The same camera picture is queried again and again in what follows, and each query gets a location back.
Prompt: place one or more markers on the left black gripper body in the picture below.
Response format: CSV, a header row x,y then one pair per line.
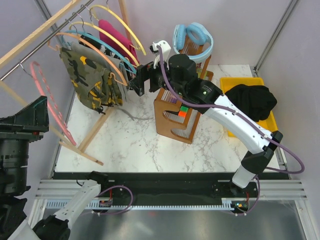
x,y
16,132

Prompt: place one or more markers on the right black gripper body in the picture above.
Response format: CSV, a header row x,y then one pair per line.
x,y
156,76

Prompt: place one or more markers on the pink hanger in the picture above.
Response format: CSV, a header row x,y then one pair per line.
x,y
44,90

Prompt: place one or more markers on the camouflage trousers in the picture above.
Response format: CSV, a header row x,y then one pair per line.
x,y
94,84

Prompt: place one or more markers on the orange hanger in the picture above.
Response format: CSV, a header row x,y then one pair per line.
x,y
77,37

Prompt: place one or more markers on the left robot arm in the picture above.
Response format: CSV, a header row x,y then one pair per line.
x,y
14,155

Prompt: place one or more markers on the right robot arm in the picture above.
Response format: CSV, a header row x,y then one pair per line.
x,y
179,76

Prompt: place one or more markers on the grey trousers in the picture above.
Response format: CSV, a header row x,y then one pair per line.
x,y
119,90

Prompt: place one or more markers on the inner yellow hanger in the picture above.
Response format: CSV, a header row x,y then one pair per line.
x,y
114,40

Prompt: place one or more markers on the yellow hanger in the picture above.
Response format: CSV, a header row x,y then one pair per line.
x,y
125,25
114,40

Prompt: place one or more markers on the blue hanger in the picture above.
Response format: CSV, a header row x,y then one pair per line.
x,y
113,55

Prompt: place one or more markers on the outer yellow hanger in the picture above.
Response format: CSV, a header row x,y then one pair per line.
x,y
125,25

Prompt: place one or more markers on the wooden clothes rack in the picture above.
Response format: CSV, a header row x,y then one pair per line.
x,y
29,40

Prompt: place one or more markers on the green cube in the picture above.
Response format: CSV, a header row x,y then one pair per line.
x,y
184,109

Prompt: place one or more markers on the orange cube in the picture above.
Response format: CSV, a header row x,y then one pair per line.
x,y
182,114

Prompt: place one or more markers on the wooden desk shelf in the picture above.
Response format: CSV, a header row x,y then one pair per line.
x,y
167,121

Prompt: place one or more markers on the light blue headphones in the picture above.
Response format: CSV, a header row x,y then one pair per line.
x,y
198,35

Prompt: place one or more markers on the yellow plastic tray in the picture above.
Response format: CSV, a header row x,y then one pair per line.
x,y
227,83

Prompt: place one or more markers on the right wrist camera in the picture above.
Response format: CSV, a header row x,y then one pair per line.
x,y
161,49

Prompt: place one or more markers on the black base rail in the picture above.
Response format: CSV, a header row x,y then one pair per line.
x,y
167,191

